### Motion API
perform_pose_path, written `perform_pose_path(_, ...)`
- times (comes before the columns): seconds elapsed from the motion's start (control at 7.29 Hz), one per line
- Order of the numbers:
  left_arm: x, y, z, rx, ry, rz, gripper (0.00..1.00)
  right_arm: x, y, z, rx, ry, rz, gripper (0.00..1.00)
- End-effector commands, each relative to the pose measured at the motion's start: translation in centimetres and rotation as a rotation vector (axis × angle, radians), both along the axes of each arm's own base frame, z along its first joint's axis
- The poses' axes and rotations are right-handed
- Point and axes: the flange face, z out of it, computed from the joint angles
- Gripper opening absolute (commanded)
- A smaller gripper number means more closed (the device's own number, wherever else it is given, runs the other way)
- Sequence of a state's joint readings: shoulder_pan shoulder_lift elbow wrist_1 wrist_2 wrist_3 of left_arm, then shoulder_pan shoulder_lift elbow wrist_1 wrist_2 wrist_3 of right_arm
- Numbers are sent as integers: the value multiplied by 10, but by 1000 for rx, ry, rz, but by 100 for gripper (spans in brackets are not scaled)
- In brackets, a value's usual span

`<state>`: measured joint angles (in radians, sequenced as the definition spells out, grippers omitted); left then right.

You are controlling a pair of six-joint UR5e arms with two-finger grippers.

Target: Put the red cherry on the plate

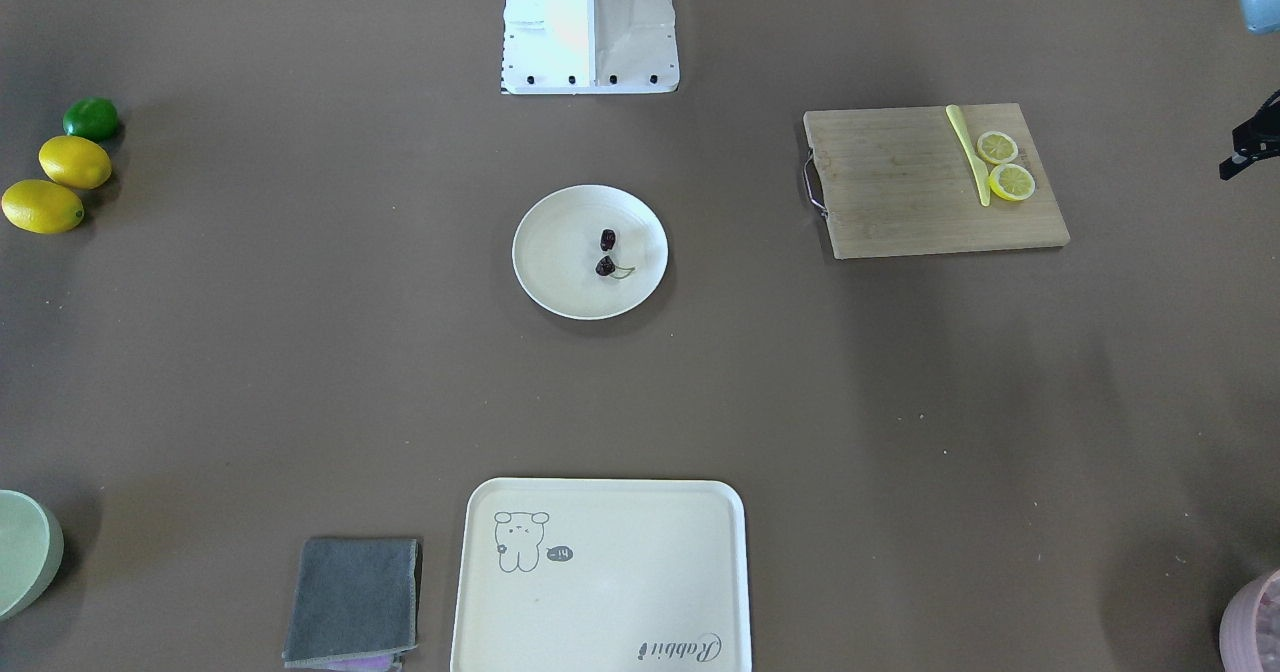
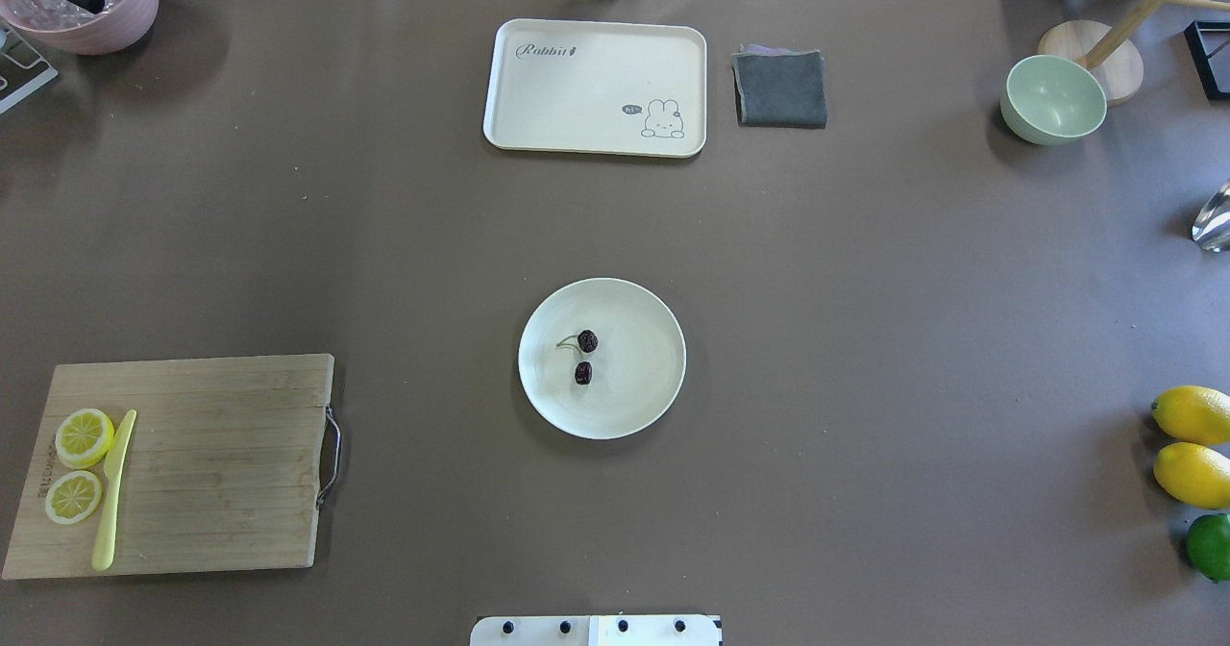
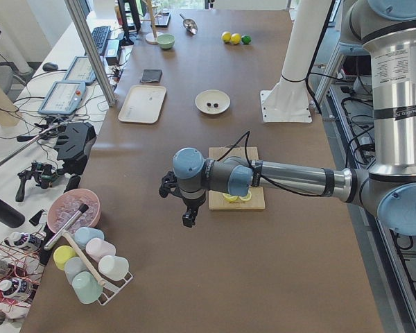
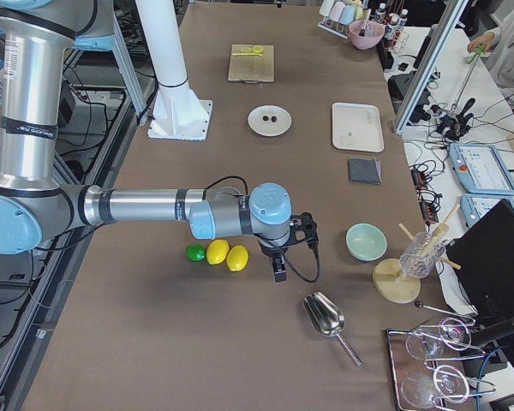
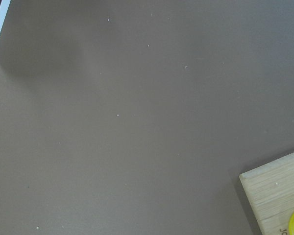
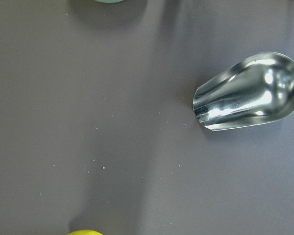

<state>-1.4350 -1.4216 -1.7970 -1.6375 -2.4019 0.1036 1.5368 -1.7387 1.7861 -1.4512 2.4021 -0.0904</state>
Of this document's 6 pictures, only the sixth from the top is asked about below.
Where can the light green bowl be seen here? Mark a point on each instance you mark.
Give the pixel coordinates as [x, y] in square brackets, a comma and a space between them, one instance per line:
[109, 1]

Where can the metal ice scoop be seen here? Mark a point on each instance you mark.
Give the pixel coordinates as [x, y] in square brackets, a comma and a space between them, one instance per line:
[257, 90]

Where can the yellow lemon outer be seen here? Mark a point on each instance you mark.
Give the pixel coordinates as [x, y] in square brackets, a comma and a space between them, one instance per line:
[84, 232]

